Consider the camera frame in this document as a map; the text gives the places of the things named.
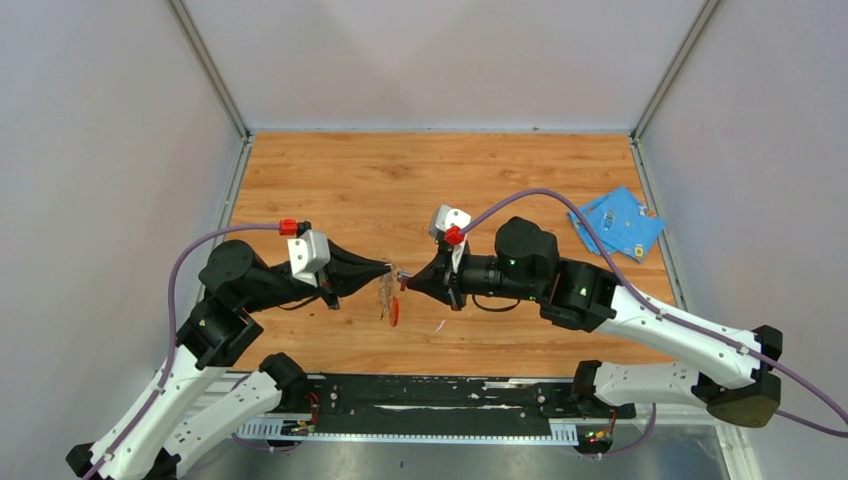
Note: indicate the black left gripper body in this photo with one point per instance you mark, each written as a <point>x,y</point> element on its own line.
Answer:
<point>294,288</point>

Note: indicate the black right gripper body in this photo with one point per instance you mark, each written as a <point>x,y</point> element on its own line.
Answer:
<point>477,275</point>

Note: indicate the keyring holder with red handle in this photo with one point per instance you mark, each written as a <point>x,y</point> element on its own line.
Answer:
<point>391,284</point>

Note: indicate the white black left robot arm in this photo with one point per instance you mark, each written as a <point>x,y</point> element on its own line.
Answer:
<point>156,438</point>

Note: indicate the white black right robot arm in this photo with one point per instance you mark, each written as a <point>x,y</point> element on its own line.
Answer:
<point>723,370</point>

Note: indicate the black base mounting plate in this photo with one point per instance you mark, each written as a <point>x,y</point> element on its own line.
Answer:
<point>443,405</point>

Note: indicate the blue patterned cloth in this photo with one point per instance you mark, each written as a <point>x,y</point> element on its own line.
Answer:
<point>623,223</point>

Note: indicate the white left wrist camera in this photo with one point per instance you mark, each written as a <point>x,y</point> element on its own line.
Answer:
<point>308,254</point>

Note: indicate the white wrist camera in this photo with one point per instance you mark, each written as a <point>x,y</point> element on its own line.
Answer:
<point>308,254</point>
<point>445,226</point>

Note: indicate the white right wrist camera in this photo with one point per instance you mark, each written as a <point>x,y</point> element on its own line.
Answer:
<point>445,226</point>

